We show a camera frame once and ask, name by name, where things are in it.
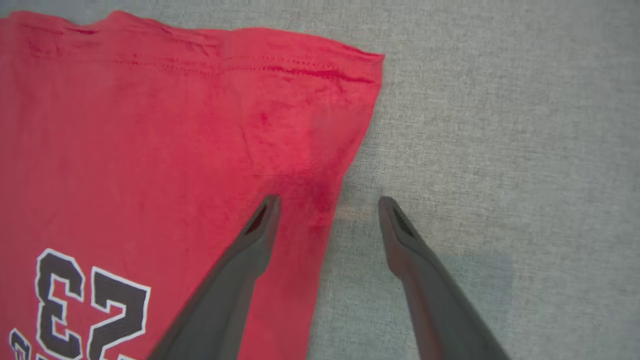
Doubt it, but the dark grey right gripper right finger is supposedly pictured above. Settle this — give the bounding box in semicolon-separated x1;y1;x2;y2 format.
378;196;511;360

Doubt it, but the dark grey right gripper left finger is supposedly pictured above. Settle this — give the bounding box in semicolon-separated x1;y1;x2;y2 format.
147;195;282;360

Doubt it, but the red and white jersey shirt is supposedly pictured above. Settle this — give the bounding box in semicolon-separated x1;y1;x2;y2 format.
0;10;386;360

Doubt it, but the grey upholstered sofa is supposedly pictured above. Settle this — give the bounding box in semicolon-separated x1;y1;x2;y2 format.
0;0;640;360

